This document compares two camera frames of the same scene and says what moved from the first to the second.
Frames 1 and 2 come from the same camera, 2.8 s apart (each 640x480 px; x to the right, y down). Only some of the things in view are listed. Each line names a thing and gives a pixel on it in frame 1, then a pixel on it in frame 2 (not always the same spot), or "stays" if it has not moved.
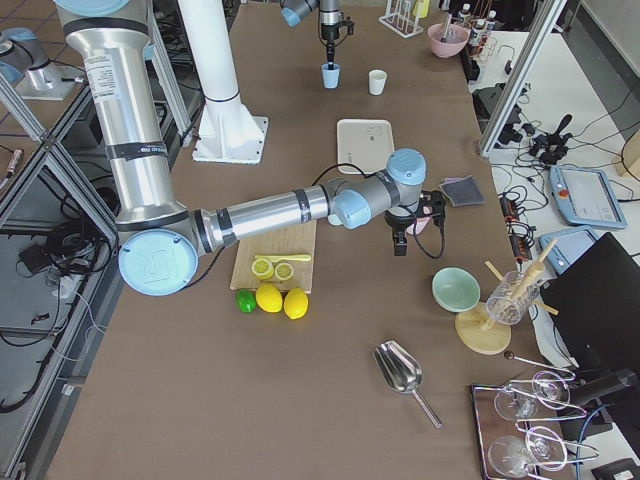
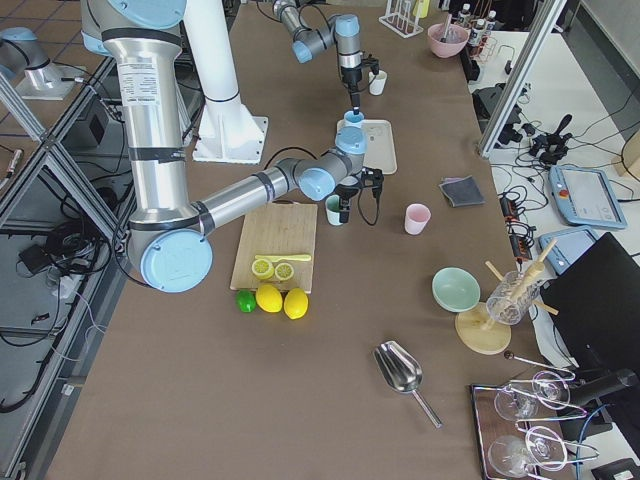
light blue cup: [330, 76] to [355, 120]
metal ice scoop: [402, 372] stays
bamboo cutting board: [298, 239] stays
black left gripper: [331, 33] to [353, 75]
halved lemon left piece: [262, 269] stays
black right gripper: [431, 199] to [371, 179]
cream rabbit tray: [364, 143] stays
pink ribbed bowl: [456, 40] stays
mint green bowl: [456, 290] stays
